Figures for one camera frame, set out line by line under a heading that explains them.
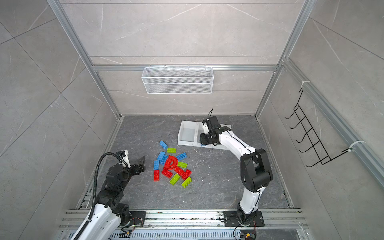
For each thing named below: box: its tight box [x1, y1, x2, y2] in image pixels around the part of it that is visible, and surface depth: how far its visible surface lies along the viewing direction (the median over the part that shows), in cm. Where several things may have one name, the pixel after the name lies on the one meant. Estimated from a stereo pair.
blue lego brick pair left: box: [156, 151, 166, 161], surface depth 97 cm
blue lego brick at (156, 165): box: [153, 160, 160, 170], surface depth 92 cm
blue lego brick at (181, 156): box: [176, 152, 188, 161], surface depth 97 cm
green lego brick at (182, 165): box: [177, 161, 188, 169], surface depth 94 cm
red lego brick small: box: [161, 167, 173, 179], surface depth 90 cm
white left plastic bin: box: [177, 120, 198, 147], surface depth 108 cm
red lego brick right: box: [181, 169, 192, 181], surface depth 90 cm
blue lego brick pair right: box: [160, 154, 169, 165], surface depth 95 cm
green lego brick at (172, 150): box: [166, 148, 177, 154], surface depth 100 cm
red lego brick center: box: [174, 166, 185, 176], surface depth 90 cm
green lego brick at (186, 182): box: [181, 176, 192, 188], surface depth 85 cm
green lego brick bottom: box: [169, 173, 181, 186], surface depth 87 cm
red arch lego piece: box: [164, 155, 178, 170], surface depth 94 cm
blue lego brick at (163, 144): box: [159, 140, 168, 150], surface depth 102 cm
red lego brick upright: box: [153, 170, 160, 182], surface depth 89 cm
